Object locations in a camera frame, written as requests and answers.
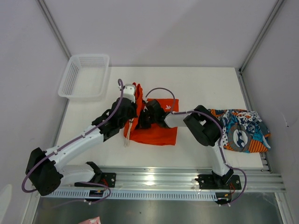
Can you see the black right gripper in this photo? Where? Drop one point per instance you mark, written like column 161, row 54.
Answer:
column 142, row 124

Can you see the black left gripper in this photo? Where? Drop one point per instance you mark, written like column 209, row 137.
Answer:
column 134, row 114

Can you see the patterned blue orange shorts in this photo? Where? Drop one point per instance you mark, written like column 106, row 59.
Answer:
column 243, row 131

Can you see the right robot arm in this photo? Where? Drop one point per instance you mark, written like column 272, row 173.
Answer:
column 205, row 128

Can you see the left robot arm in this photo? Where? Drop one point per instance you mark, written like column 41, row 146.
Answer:
column 49, row 169

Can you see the white plastic basket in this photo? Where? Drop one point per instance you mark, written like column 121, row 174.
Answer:
column 85, row 78

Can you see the pink cloth piece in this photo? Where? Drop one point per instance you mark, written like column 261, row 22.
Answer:
column 95, row 220

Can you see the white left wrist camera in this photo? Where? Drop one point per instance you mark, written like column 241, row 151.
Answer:
column 129, row 91

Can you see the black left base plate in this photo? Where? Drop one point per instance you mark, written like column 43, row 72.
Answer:
column 107, row 179

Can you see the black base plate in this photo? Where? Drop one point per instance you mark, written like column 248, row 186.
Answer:
column 210, row 181
column 107, row 179

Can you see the white slotted cable duct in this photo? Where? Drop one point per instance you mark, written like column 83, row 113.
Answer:
column 134, row 194

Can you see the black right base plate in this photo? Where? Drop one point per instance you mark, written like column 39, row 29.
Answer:
column 210, row 181

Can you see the left aluminium frame post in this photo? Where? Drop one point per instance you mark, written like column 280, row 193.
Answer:
column 54, row 27

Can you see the aluminium frame post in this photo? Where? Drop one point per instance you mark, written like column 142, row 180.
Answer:
column 262, row 34
column 54, row 27

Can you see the right aluminium frame post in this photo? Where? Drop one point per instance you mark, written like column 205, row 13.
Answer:
column 262, row 34

